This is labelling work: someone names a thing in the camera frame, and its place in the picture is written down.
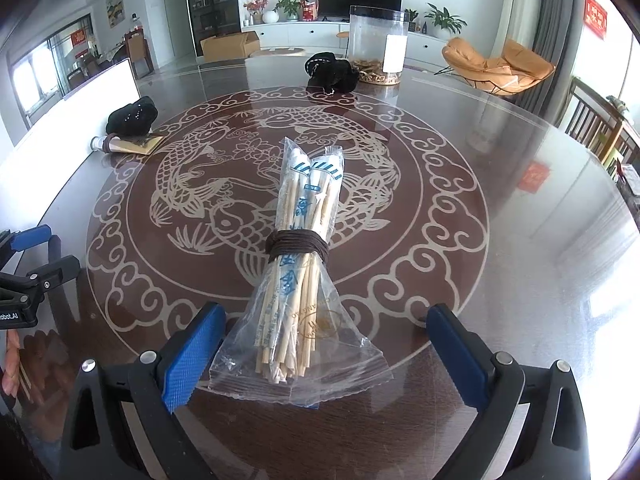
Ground person's hand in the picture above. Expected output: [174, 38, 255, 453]
[1, 330, 32, 401]

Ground brown hair tie on sticks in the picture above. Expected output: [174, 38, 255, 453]
[264, 228, 331, 265]

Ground red wall hanging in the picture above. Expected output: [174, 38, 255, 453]
[584, 0, 608, 39]

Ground bag of wooden sticks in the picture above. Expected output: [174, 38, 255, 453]
[208, 139, 393, 408]

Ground wooden dining chair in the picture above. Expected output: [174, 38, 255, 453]
[559, 77, 639, 174]

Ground white tv cabinet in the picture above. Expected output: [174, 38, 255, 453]
[243, 21, 447, 65]

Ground clear plastic jar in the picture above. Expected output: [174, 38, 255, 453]
[347, 6, 408, 74]

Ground black velvet scrunchie left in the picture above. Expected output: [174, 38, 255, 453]
[105, 96, 158, 138]

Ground green potted plant right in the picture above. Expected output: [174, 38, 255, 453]
[424, 2, 468, 41]

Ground cardboard box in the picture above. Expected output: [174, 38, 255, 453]
[201, 30, 260, 63]

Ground brown fuzzy scrunchie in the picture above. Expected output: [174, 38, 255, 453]
[352, 60, 401, 86]

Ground orange lounge chair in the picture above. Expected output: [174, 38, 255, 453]
[442, 37, 555, 96]

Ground red flowers in white vase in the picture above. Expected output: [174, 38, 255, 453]
[243, 0, 280, 25]

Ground black scrunchie with chain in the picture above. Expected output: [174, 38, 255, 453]
[305, 52, 359, 94]

